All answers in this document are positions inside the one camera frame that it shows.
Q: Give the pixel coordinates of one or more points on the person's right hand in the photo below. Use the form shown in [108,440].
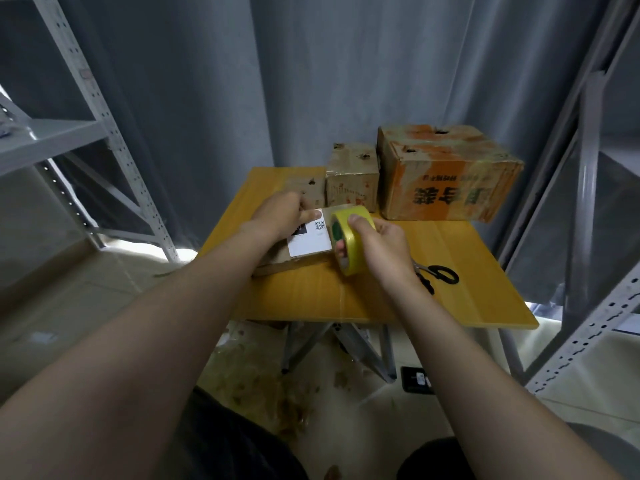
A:
[385,255]

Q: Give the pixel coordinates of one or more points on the person's left hand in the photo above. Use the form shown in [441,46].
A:
[275,220]

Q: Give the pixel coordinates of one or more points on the yellow tape roll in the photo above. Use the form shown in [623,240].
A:
[353,245]

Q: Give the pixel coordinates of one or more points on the long white-labelled cardboard box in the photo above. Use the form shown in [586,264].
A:
[312,240]

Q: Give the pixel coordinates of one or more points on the small cardboard box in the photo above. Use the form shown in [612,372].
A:
[314,190]

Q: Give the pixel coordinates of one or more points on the medium brown cardboard box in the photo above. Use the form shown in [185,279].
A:
[352,177]

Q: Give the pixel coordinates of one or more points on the large orange print cardboard box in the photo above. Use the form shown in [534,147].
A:
[445,170]

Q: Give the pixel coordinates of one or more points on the person's right forearm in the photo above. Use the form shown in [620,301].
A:
[490,405]

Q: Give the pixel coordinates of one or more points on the person's left forearm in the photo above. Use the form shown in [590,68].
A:
[120,365]

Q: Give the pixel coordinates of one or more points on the person's right leg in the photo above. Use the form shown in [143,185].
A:
[610,457]

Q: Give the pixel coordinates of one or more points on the yellow wooden table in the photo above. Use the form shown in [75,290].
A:
[480,285]

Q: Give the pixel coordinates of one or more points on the black power adapter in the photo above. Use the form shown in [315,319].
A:
[416,379]

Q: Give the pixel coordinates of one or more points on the grey curtain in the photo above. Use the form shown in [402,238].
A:
[300,75]

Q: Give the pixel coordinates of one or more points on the grey metal shelf unit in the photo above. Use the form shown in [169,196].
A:
[50,135]
[600,215]

